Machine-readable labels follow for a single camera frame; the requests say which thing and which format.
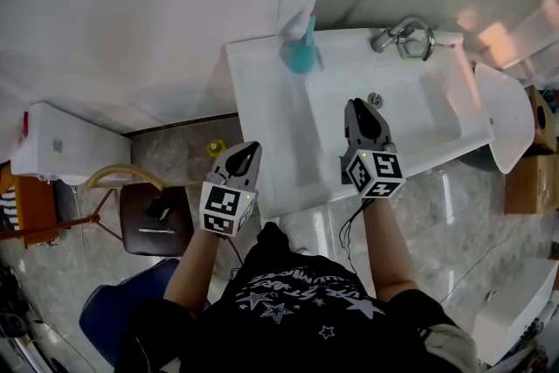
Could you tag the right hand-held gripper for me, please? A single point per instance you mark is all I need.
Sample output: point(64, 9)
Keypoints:
point(375, 174)

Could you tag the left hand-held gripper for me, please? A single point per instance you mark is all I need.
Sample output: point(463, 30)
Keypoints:
point(222, 209)

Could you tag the teal spray bottle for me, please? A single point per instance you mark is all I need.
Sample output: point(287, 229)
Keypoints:
point(300, 57)

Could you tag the person's left forearm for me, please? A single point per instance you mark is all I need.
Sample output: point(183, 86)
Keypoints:
point(190, 271)

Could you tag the person's right forearm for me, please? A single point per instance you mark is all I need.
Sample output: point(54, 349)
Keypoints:
point(388, 249)

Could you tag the small yellow bottle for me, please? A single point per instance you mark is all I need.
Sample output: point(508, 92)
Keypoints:
point(215, 148)

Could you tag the metal sink drain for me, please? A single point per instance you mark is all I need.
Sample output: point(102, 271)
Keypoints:
point(375, 99)

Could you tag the white vanity table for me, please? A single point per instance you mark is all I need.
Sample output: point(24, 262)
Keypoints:
point(262, 109)

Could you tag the person's black trousers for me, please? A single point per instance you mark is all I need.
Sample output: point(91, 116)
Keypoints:
point(273, 238)

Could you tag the pale green soap dish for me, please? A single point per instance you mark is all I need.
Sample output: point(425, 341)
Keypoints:
point(412, 50)

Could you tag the small black and white box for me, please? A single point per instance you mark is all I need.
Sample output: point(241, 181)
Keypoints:
point(158, 209)

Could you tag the chrome faucet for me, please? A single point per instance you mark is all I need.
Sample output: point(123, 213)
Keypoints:
point(404, 35)

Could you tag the person's white shoe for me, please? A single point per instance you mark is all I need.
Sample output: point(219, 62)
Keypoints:
point(303, 251)

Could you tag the white toothbrush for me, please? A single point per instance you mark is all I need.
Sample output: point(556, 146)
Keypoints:
point(156, 231)

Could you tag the wooden chair with brown seat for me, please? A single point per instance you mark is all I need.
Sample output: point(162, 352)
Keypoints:
point(157, 240)

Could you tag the dark green bin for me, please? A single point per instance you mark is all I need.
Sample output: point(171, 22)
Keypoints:
point(478, 159)

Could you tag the white curved shelf board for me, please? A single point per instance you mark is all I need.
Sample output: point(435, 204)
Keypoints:
point(506, 122)

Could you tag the white water heater appliance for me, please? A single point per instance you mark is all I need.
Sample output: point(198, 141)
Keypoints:
point(74, 144)

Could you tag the person's black star-print shirt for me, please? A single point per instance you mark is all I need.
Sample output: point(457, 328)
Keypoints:
point(305, 327)

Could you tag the cardboard box with round hole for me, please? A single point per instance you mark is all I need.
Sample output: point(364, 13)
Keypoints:
point(541, 122)

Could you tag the large cardboard box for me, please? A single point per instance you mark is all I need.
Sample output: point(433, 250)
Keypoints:
point(533, 185)

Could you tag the brown wooden coat rack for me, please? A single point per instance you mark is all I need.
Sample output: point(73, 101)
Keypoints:
point(52, 227)

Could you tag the blue upholstered chair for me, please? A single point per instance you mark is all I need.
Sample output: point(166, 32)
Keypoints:
point(113, 319)

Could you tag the orange bag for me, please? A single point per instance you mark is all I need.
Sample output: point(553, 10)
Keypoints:
point(37, 205)

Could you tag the beige waist bag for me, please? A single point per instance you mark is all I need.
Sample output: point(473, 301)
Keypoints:
point(452, 347)

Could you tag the black and white striped cloth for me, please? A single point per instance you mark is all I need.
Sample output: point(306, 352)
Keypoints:
point(9, 212)

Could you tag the white low cabinet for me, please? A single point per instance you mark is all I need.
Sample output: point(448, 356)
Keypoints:
point(515, 310)

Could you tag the black equipment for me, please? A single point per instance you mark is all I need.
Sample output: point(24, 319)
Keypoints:
point(13, 319)

